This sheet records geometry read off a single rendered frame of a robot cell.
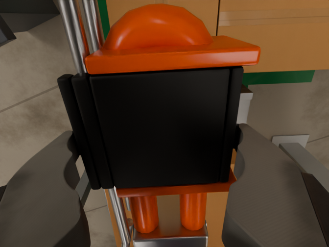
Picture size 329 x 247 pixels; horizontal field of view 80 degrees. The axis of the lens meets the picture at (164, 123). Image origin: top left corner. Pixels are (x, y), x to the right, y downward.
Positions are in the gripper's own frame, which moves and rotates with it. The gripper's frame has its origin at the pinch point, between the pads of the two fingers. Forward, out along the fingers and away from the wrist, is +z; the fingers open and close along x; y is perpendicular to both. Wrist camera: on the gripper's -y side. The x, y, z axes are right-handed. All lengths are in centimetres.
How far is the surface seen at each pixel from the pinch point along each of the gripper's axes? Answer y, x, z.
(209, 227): 56, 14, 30
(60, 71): 25, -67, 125
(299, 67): 15, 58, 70
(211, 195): 41, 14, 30
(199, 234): 9.5, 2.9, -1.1
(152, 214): 7.5, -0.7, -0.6
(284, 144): 90, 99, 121
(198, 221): 8.3, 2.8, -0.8
